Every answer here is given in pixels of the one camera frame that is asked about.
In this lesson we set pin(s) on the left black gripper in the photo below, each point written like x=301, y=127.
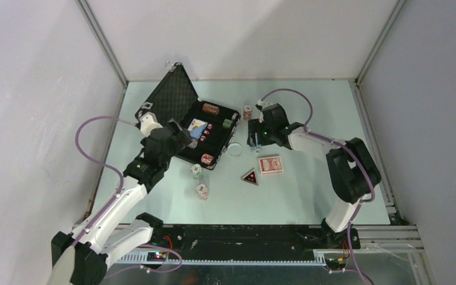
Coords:
x=183, y=138

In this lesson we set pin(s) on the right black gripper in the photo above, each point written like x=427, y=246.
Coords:
x=256, y=124

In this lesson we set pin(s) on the light blue chip stack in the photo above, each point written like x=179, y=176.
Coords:
x=256, y=149

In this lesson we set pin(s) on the black aluminium poker case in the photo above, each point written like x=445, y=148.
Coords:
x=176, y=98

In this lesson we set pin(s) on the red playing card deck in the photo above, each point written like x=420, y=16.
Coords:
x=270, y=165

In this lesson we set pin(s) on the green white chip stack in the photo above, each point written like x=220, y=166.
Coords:
x=196, y=170

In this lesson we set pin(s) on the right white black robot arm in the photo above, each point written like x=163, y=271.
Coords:
x=352, y=170

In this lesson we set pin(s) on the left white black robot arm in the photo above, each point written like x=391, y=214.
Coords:
x=85, y=255

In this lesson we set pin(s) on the blue playing card deck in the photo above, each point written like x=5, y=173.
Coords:
x=196, y=128

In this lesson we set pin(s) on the red dice in case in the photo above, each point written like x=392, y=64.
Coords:
x=206, y=131

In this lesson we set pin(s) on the clear round dealer button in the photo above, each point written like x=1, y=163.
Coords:
x=234, y=149

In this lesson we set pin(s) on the red white chip stack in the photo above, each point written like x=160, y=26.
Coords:
x=247, y=112

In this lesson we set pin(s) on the red chip stack in case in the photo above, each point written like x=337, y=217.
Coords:
x=207, y=159

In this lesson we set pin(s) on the green chip stack in case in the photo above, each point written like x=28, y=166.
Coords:
x=227, y=123

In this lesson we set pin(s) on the black triangular all-in button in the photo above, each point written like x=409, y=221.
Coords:
x=250, y=177

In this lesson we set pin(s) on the brown chip stack in case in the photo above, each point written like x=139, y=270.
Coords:
x=210, y=109

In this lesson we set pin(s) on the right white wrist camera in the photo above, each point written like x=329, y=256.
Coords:
x=260, y=105

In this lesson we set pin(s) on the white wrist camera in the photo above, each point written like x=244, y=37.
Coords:
x=260, y=105
x=149, y=122

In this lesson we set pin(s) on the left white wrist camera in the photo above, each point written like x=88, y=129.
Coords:
x=149, y=122

